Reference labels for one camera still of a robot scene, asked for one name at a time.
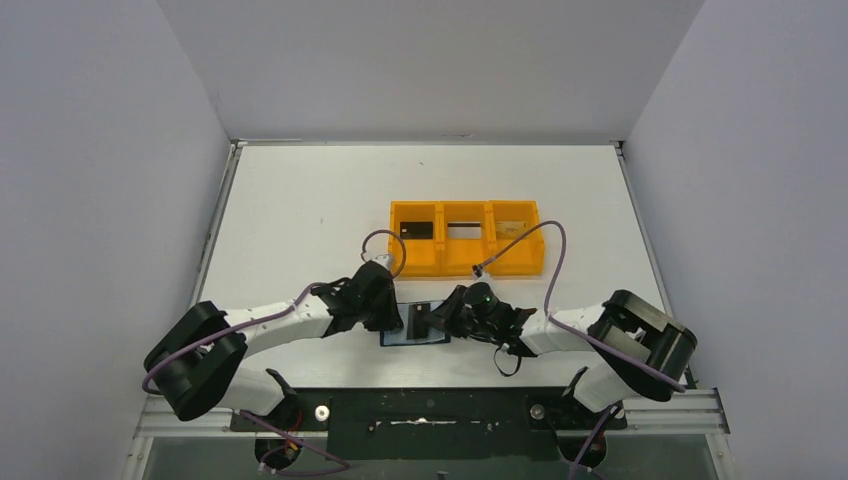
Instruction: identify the blue leather card holder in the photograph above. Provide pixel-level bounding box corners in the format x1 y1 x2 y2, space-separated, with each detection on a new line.
379 301 451 348

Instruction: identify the black VIP credit card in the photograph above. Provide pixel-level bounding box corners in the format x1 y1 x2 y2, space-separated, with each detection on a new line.
399 221 435 240

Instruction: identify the orange three-compartment tray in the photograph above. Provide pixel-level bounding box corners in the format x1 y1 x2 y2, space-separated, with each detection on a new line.
388 200 546 278

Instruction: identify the gold credit card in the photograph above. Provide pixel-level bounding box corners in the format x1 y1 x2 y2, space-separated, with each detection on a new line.
495 221 528 240

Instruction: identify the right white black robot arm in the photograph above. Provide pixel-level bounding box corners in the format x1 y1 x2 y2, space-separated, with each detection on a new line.
421 282 698 427

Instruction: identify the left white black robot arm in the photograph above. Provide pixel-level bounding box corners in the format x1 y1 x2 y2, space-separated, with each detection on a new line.
142 254 402 427

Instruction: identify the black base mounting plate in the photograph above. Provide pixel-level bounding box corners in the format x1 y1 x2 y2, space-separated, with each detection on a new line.
229 386 627 466

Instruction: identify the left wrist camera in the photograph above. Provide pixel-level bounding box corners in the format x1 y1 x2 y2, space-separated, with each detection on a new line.
360 252 394 270

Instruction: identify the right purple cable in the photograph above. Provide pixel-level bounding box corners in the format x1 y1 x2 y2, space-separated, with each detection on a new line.
471 219 687 395

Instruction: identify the purple cable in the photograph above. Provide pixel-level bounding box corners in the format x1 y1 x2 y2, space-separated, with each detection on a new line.
140 229 409 478
471 219 687 395

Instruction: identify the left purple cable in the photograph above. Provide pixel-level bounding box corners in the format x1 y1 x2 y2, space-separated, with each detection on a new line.
140 229 409 478

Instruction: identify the aluminium frame rail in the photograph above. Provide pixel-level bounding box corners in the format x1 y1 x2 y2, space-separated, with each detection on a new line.
135 396 236 439

